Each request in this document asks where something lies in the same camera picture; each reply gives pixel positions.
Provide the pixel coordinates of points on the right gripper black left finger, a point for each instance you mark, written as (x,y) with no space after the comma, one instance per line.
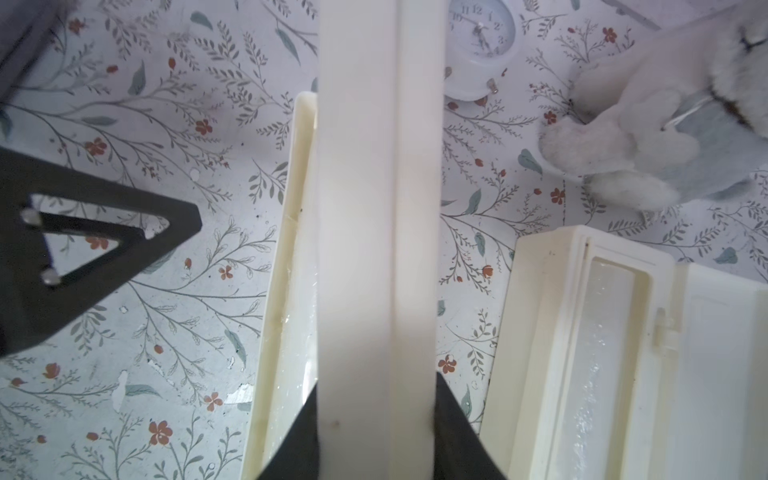
(298,457)

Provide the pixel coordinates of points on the cream dispenser lid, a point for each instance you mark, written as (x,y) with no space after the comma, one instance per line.
(381,70)

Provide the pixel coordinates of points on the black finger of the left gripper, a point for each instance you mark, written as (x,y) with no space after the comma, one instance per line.
(69,239)

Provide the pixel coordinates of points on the cream dispenser base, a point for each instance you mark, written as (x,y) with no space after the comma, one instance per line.
(692,403)

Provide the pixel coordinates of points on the plastic wrap roll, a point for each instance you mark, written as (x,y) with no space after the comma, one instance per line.
(586,424)

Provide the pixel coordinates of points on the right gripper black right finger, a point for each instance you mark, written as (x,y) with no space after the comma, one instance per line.
(458,451)

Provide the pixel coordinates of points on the grey plush toy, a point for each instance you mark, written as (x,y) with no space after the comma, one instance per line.
(680,117)

